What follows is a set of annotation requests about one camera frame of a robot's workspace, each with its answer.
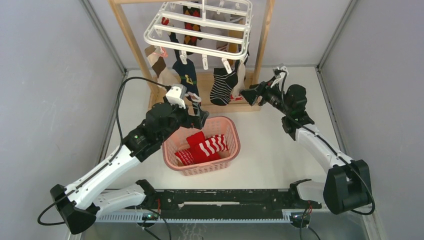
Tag brown beige block sock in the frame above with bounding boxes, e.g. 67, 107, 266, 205
144, 45, 179, 86

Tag wooden hanger stand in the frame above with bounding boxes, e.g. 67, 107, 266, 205
108, 0, 275, 113

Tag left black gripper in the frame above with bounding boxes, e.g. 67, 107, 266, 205
158, 95, 208, 143

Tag red snowflake sock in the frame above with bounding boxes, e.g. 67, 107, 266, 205
174, 149, 195, 166

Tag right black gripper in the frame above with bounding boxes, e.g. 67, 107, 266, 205
239, 75, 291, 116

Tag beige pink sock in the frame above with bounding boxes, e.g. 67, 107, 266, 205
230, 60, 246, 102

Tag white plastic sock hanger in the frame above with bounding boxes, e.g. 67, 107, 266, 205
143, 0, 253, 73

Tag plain red sock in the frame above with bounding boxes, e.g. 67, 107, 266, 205
186, 131, 221, 164

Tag black mounting rail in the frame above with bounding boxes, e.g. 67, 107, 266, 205
135, 189, 323, 221

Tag black white striped sock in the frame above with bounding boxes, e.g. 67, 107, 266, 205
209, 68, 238, 106

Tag red white striped sock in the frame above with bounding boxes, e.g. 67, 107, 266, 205
194, 134, 229, 159

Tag navy santa pattern sock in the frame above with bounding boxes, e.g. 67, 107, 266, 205
172, 58, 202, 103

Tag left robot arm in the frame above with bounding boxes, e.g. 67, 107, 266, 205
50, 84, 209, 235

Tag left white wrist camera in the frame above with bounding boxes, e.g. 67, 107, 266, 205
165, 84, 187, 109

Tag argyle red yellow sock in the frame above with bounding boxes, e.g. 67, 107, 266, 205
182, 6, 203, 47

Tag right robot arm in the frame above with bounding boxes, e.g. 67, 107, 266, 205
240, 78, 376, 215

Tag pink plastic basket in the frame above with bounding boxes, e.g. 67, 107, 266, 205
162, 116, 240, 176

